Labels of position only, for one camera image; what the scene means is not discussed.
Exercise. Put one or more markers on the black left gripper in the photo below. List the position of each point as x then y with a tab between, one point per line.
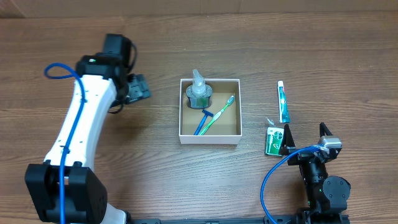
138	86

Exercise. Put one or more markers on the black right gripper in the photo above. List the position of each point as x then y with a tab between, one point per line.
305	155

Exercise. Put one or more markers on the blue toothpaste tube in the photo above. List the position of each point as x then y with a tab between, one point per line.
283	109

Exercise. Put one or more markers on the green soap packet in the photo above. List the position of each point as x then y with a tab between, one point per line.
274	137

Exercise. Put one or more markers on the clear soap pump bottle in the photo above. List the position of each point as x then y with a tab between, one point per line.
198	93

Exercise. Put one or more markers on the blue disposable razor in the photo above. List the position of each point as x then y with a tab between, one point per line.
206	114

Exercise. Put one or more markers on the green toothbrush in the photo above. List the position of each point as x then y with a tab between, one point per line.
216	116

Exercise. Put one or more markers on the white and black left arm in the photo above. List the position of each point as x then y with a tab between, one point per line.
64	188

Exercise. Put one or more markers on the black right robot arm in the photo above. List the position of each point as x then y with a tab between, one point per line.
327	194

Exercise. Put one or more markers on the white cardboard box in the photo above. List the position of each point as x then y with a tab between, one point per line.
227	129

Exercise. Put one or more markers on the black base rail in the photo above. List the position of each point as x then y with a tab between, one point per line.
287	219

